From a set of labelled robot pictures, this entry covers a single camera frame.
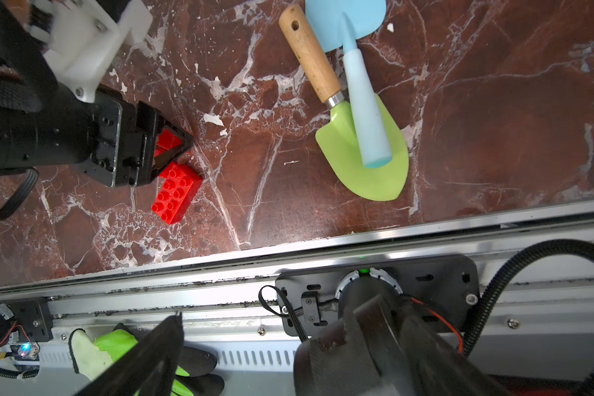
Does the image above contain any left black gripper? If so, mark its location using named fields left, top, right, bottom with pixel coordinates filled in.
left=0, top=83, right=195, bottom=189

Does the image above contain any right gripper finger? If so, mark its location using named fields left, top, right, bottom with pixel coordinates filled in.
left=78, top=314, right=183, bottom=395

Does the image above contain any red lego cluster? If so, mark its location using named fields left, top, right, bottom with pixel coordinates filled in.
left=152, top=163, right=203, bottom=224
left=154, top=129, right=183, bottom=158

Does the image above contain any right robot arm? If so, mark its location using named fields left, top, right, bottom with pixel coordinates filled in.
left=69, top=239, right=594, bottom=395

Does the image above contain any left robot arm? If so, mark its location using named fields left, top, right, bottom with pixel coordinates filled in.
left=0, top=1, right=193, bottom=190

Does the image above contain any green work glove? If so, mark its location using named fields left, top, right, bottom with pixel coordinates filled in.
left=69, top=315, right=225, bottom=395

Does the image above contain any red lego cluster bottom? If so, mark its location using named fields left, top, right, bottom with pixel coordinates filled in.
left=152, top=163, right=203, bottom=224

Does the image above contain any green toy trowel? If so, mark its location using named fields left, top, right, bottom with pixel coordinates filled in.
left=279, top=1, right=409, bottom=201

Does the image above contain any light blue toy shovel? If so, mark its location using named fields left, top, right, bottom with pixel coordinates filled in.
left=305, top=0, right=393, bottom=168

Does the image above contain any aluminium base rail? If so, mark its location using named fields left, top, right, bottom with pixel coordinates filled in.
left=0, top=199, right=594, bottom=389

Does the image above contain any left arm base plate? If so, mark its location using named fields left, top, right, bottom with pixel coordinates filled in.
left=0, top=298, right=53, bottom=346

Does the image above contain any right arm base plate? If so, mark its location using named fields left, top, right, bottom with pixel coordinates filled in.
left=275, top=255, right=479, bottom=337

